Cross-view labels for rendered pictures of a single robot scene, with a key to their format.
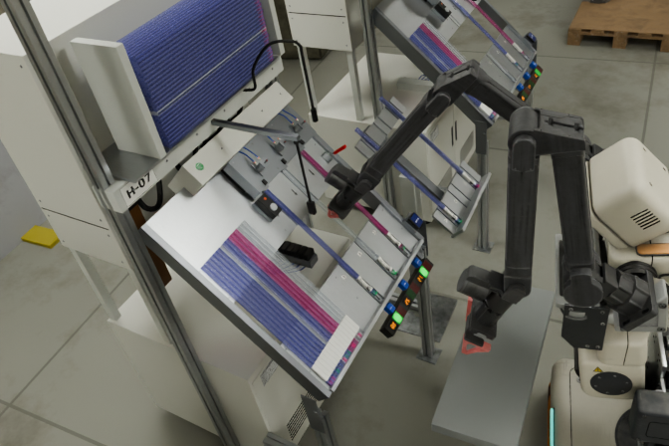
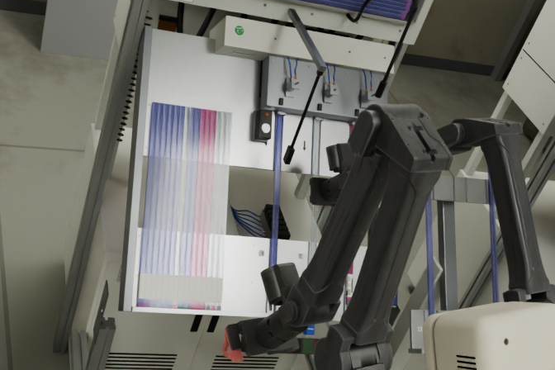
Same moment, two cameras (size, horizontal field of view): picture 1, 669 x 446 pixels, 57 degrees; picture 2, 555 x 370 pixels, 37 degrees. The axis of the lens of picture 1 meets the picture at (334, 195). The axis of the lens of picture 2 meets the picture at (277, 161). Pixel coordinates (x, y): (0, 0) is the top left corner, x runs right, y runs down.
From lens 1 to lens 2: 80 cm
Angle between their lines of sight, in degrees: 25
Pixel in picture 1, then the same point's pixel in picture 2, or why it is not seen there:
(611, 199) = (457, 319)
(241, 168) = (274, 71)
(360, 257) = (297, 259)
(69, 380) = (44, 173)
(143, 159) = not seen: outside the picture
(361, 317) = (234, 300)
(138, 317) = not seen: hidden behind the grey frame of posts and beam
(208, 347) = (117, 207)
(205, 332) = not seen: hidden behind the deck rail
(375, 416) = not seen: outside the picture
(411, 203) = (420, 297)
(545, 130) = (395, 122)
